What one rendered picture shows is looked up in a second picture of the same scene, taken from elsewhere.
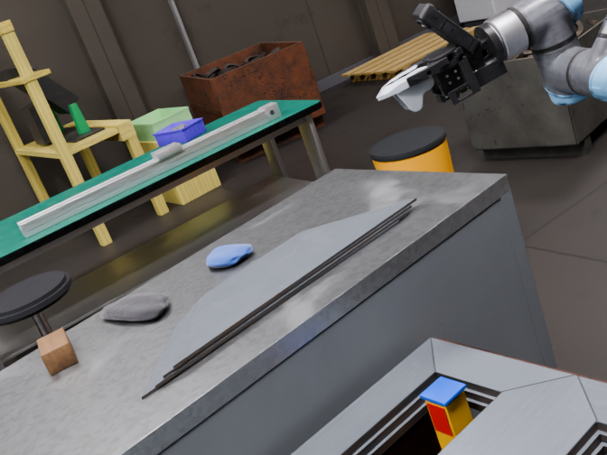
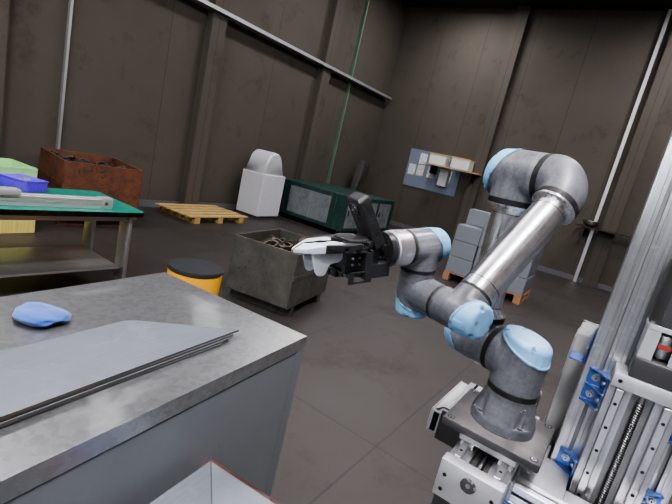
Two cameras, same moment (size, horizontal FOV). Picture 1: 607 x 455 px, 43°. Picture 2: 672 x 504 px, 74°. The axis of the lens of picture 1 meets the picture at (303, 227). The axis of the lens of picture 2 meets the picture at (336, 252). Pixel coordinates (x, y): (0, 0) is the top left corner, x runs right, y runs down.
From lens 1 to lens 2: 0.58 m
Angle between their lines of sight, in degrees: 31
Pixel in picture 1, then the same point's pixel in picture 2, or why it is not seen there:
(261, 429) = not seen: outside the picture
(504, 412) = not seen: outside the picture
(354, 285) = (172, 400)
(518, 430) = not seen: outside the picture
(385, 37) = (191, 195)
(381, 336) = (171, 452)
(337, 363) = (120, 477)
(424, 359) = (202, 487)
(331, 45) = (156, 182)
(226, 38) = (89, 142)
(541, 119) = (273, 286)
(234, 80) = (83, 170)
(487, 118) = (242, 272)
